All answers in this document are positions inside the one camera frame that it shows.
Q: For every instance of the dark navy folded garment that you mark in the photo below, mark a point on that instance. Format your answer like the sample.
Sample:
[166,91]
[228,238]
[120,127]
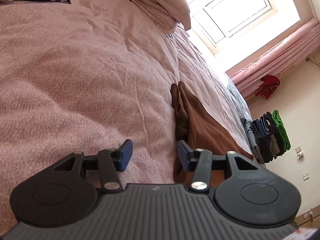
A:
[263,140]

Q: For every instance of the brown long sleeve shirt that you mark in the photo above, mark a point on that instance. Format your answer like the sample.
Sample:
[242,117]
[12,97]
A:
[197,127]

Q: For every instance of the pink curtain right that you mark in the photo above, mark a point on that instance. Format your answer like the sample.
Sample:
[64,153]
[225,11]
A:
[278,59]

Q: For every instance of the pink pillow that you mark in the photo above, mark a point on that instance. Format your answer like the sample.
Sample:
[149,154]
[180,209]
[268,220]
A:
[166,14]

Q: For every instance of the green folded towel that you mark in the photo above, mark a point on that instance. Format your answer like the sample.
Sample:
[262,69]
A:
[282,131]

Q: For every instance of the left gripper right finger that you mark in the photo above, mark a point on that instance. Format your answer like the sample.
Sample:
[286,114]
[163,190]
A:
[211,171]

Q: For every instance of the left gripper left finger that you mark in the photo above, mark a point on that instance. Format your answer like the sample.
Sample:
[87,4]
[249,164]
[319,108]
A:
[108,162]

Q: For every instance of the window frame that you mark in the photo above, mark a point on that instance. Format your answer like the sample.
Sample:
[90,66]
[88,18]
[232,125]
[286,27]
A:
[235,29]

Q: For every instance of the wall switch plate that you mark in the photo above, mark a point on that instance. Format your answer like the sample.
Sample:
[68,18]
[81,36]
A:
[299,152]

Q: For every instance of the wall power socket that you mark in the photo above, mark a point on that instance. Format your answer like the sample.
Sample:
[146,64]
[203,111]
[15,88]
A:
[305,176]

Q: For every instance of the grey folded garment bottom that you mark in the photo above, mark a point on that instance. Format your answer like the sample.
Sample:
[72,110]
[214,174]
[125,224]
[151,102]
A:
[252,140]

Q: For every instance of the red hanging garment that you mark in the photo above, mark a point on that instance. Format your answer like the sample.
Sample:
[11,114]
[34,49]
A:
[268,87]

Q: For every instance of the beige folded garment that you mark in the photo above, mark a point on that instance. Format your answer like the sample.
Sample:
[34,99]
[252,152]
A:
[273,142]

